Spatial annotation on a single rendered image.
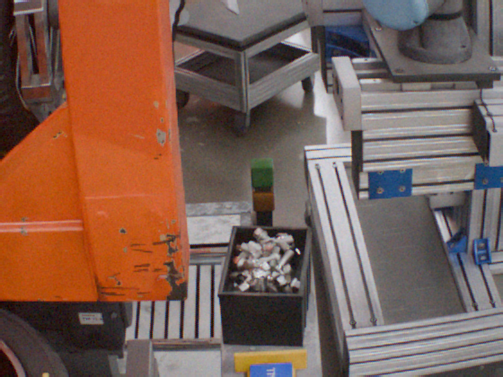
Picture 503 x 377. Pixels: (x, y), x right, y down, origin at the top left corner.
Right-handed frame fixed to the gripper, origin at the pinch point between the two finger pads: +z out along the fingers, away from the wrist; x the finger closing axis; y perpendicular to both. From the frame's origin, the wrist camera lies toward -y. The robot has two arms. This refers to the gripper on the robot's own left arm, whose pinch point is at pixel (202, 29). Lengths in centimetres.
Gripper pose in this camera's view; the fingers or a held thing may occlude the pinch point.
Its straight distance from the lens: 187.5
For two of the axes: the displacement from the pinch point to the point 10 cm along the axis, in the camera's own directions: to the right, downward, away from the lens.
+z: 2.3, 9.7, -1.3
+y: 5.6, -0.2, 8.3
